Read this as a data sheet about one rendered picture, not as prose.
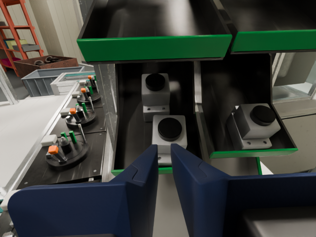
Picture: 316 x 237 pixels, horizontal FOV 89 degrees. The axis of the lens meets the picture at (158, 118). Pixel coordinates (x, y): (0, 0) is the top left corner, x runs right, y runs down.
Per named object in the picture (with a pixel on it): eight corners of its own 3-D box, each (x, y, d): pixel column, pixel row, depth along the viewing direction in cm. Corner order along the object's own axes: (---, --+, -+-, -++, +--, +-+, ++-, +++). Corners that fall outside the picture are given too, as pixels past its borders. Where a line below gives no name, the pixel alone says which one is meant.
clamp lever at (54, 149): (65, 161, 52) (55, 151, 46) (59, 162, 52) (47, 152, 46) (67, 151, 54) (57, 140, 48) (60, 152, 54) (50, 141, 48)
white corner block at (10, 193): (25, 211, 43) (18, 202, 41) (6, 215, 43) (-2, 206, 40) (33, 195, 47) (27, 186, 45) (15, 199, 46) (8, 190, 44)
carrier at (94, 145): (102, 178, 52) (92, 149, 45) (18, 194, 48) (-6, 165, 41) (106, 134, 72) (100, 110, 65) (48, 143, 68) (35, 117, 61)
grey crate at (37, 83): (83, 92, 204) (78, 74, 192) (29, 98, 194) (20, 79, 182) (88, 82, 240) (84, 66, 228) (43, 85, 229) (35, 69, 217)
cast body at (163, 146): (182, 169, 24) (190, 152, 18) (152, 169, 24) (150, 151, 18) (179, 122, 28) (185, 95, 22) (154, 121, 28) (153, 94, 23)
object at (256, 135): (262, 153, 26) (292, 133, 20) (235, 154, 26) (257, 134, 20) (244, 111, 31) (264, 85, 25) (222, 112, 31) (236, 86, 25)
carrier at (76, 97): (109, 109, 93) (105, 88, 86) (64, 114, 89) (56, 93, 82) (110, 93, 113) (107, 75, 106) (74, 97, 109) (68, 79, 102)
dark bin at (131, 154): (202, 172, 24) (218, 154, 18) (114, 177, 24) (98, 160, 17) (180, 56, 39) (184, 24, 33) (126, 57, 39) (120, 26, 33)
